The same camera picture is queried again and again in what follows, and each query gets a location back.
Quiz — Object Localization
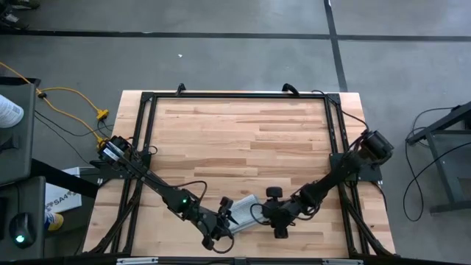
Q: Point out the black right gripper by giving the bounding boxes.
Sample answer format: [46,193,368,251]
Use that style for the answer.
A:
[265,185,299,240]

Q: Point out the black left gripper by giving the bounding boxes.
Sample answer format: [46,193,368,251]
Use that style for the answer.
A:
[200,196,241,252]

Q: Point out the grey microfiber towel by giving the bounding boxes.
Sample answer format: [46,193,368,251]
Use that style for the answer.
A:
[227,194,266,236]

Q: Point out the black crossbar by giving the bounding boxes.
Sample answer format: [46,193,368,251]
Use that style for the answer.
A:
[0,253,471,265]

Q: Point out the white box with print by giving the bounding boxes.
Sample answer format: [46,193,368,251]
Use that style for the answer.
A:
[43,166,83,215]

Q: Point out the black diagonal bar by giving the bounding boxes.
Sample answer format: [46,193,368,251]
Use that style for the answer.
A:
[31,158,100,199]

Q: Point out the dark grey metal stand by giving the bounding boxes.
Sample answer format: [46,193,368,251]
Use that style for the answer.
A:
[404,99,471,215]

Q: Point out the black computer mouse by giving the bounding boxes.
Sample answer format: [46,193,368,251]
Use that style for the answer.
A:
[8,212,37,250]

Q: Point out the dark grey side table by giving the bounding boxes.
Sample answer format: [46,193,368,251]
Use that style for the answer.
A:
[0,175,48,261]

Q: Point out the dark grey cabinet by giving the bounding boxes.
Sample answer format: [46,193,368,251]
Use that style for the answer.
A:
[0,76,42,188]

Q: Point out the white labelled container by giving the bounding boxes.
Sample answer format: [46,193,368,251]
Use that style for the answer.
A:
[0,93,25,130]

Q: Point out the person's dark shoe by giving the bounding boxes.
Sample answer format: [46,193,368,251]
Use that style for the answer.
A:
[0,10,29,31]
[7,0,42,10]

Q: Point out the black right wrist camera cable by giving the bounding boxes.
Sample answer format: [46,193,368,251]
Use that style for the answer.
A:
[249,202,274,227]

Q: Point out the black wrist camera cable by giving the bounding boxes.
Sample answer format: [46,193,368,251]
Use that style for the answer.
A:
[249,202,274,227]
[172,179,236,255]

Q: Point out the black left wrist camera cable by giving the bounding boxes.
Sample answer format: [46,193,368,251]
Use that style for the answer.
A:
[172,179,236,255]

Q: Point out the silver bracket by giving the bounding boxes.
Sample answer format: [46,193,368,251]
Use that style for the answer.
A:
[322,258,364,265]
[116,257,160,265]

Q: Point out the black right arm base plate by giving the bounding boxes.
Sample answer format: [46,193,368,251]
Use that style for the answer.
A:
[328,152,384,184]

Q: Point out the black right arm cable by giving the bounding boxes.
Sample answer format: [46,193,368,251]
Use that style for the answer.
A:
[306,89,370,135]

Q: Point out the black metal table frame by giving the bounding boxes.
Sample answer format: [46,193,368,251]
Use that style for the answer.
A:
[82,90,397,258]

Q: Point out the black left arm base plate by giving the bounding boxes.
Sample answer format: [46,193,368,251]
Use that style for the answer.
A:
[89,149,152,182]

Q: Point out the black floor cable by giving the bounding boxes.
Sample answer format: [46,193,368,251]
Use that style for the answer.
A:
[402,105,471,223]

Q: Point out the black floor cables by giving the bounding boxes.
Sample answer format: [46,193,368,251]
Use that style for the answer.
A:
[34,109,115,166]

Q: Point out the yellow extension cable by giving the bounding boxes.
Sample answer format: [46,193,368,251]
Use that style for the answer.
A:
[0,61,110,150]

